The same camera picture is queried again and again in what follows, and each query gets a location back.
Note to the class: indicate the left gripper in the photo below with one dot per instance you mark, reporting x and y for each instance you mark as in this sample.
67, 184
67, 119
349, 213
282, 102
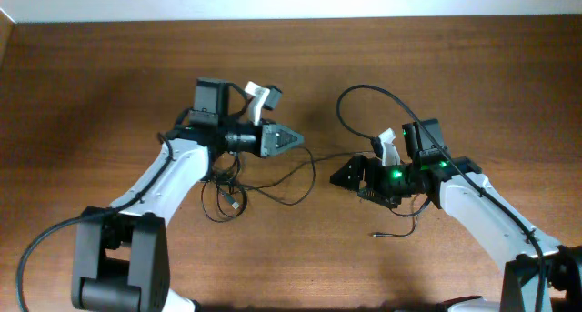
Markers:
267, 139

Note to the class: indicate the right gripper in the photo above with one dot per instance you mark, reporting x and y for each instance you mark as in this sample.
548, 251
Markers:
358, 164

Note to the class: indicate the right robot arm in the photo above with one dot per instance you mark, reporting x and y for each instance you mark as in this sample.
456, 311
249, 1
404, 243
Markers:
540, 273

